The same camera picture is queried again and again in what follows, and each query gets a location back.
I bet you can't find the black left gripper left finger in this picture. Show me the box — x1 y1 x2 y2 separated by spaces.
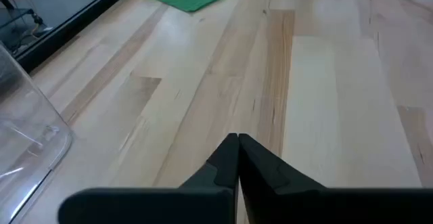
58 133 240 224

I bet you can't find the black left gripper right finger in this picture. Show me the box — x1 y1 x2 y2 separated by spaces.
238 133 433 224

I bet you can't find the clear plastic bin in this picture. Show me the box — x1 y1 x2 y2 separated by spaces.
0 43 74 224

